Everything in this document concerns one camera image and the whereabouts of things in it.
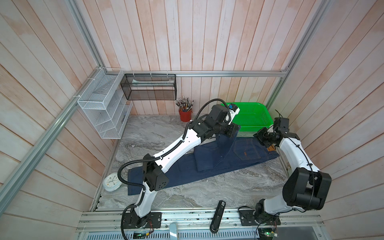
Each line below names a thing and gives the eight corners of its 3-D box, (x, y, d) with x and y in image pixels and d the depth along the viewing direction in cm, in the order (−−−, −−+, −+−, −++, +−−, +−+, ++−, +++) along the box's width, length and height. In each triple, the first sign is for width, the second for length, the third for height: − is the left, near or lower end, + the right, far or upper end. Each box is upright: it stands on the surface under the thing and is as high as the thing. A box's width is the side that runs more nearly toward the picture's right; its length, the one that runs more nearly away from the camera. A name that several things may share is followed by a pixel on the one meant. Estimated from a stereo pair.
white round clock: (108, 194, 83) (105, 193, 81) (103, 180, 88) (100, 179, 86) (123, 185, 87) (121, 183, 84) (117, 172, 92) (115, 170, 89)
